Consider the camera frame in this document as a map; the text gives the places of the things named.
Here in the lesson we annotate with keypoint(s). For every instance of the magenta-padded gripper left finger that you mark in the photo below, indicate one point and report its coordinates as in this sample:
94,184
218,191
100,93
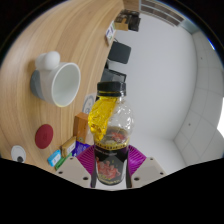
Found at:
73,170

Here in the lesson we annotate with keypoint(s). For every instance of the small tan box, white label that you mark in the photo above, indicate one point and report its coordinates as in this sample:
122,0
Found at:
68,146

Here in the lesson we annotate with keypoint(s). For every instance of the clear drink bottle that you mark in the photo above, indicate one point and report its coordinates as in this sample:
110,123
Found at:
110,166

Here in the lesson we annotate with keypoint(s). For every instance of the brown wooden tissue box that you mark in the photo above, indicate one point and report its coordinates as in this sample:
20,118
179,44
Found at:
81,126

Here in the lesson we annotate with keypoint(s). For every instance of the small light blue box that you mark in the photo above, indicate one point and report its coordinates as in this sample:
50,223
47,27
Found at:
54,158

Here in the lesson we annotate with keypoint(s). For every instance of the purple standing package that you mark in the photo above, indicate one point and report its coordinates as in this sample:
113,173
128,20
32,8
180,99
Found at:
79,148

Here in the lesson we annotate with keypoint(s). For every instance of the dark brown box holder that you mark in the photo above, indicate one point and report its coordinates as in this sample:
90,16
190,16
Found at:
128,20

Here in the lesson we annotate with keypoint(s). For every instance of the grey mesh-back office chair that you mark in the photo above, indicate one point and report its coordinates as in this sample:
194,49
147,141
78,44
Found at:
113,76

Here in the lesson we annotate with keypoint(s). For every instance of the black office chair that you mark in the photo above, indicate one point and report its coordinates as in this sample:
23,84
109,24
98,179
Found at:
120,52

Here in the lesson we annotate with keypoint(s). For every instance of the flat round red coaster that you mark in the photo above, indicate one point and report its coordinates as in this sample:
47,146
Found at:
44,136

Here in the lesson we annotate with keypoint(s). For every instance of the white and grey mug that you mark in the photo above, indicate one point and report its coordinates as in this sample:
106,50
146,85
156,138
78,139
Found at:
65,83

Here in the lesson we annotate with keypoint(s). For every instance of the small white round disc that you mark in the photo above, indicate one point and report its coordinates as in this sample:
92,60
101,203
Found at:
18,153

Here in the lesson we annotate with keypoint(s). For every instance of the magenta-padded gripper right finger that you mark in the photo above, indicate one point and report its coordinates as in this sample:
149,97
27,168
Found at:
148,170

